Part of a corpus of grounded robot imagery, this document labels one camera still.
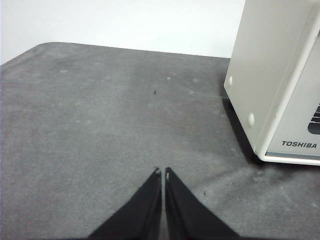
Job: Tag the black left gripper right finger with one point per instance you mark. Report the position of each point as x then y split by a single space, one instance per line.
190 215

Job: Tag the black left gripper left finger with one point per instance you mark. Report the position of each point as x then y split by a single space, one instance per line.
140 215

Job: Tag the cream Toshiba toaster oven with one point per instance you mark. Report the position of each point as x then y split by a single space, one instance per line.
262 62

